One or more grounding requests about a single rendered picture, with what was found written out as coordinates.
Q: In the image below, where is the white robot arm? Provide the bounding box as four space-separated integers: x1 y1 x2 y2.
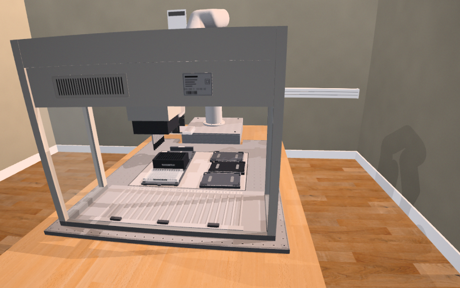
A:
186 9 229 28

